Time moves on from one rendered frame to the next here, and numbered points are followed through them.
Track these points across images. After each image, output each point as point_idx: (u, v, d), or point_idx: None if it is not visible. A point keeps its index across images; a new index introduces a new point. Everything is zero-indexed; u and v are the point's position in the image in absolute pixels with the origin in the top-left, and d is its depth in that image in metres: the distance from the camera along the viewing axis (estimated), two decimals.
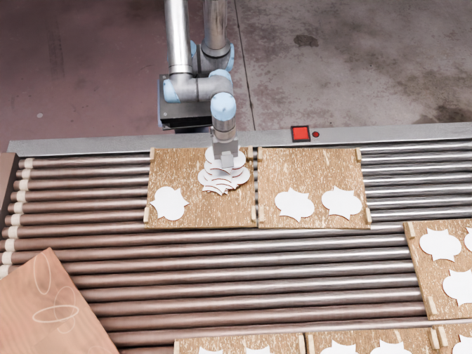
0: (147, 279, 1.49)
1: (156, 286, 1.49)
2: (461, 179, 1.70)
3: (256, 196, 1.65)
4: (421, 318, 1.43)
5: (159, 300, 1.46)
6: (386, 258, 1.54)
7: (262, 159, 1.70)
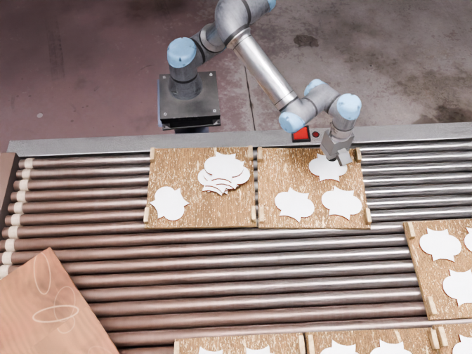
0: (147, 279, 1.49)
1: (156, 286, 1.49)
2: (461, 179, 1.70)
3: (256, 196, 1.65)
4: (421, 318, 1.43)
5: (159, 300, 1.46)
6: (386, 258, 1.54)
7: (262, 159, 1.70)
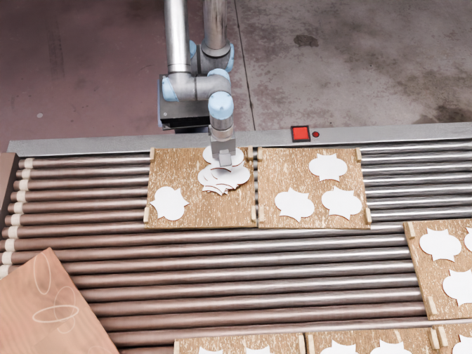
0: (147, 279, 1.49)
1: (156, 286, 1.49)
2: (461, 179, 1.70)
3: (256, 196, 1.65)
4: (421, 318, 1.43)
5: (159, 300, 1.46)
6: (386, 258, 1.54)
7: (262, 159, 1.70)
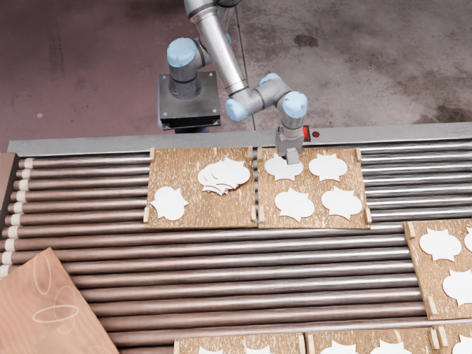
0: (147, 279, 1.49)
1: (156, 286, 1.49)
2: (461, 179, 1.70)
3: (256, 196, 1.65)
4: (421, 318, 1.43)
5: (159, 300, 1.46)
6: (386, 258, 1.54)
7: (262, 159, 1.70)
